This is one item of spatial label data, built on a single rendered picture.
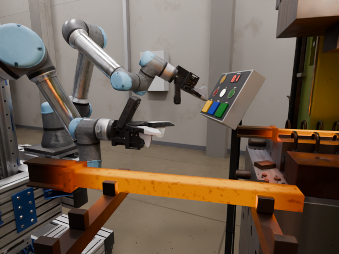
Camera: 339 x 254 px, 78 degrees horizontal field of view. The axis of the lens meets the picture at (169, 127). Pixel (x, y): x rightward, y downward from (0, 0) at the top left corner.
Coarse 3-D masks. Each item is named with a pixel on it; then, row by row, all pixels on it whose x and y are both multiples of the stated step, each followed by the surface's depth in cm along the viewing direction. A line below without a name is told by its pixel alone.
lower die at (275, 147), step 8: (280, 136) 56; (288, 136) 55; (304, 136) 54; (320, 136) 53; (328, 136) 53; (272, 144) 62; (280, 144) 53; (288, 144) 51; (304, 144) 50; (312, 144) 50; (320, 144) 49; (328, 144) 49; (336, 144) 49; (272, 152) 61; (280, 152) 53; (312, 152) 50; (320, 152) 50; (328, 152) 49; (280, 160) 52; (280, 168) 53
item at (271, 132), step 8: (240, 128) 59; (248, 128) 59; (256, 128) 58; (264, 128) 58; (272, 128) 57; (240, 136) 60; (248, 136) 59; (256, 136) 59; (264, 136) 58; (272, 136) 57
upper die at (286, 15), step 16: (288, 0) 53; (304, 0) 45; (320, 0) 44; (336, 0) 44; (288, 16) 52; (304, 16) 46; (320, 16) 45; (336, 16) 44; (288, 32) 58; (304, 32) 58; (320, 32) 58
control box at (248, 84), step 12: (240, 72) 106; (252, 72) 96; (216, 84) 128; (228, 84) 112; (240, 84) 100; (252, 84) 97; (216, 96) 119; (240, 96) 97; (252, 96) 98; (228, 108) 99; (240, 108) 98; (216, 120) 106; (228, 120) 98; (240, 120) 99
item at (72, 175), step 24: (48, 168) 34; (72, 168) 33; (96, 168) 34; (144, 192) 30; (168, 192) 30; (192, 192) 29; (216, 192) 28; (240, 192) 27; (264, 192) 27; (288, 192) 27
